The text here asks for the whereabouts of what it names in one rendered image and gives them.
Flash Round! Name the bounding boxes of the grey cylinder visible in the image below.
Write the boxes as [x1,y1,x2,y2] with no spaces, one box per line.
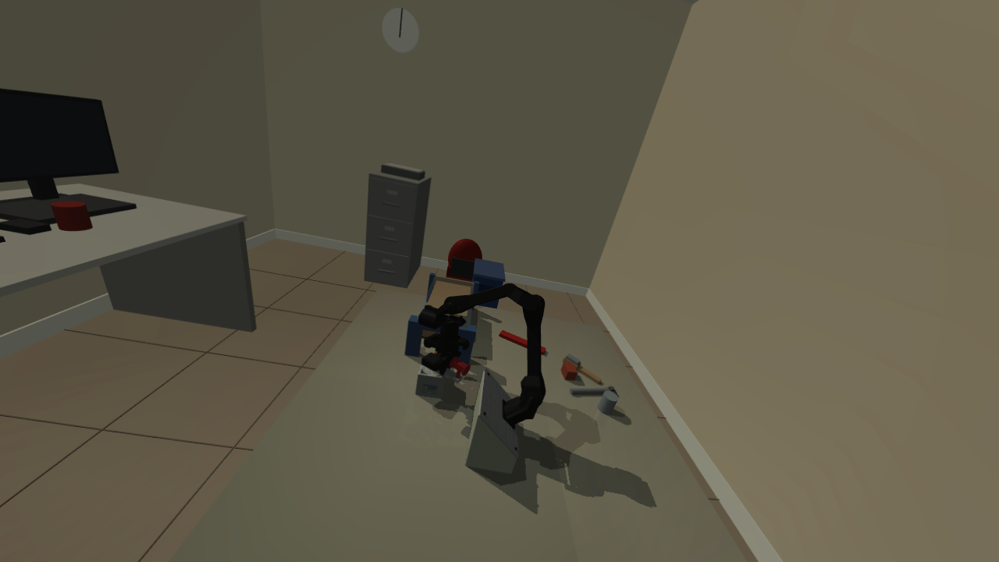
[598,390,618,415]

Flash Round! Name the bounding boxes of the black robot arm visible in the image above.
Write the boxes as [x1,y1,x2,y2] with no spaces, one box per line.
[418,283,546,429]

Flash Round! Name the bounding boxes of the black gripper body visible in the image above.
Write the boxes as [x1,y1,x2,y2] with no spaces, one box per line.
[421,334,470,372]

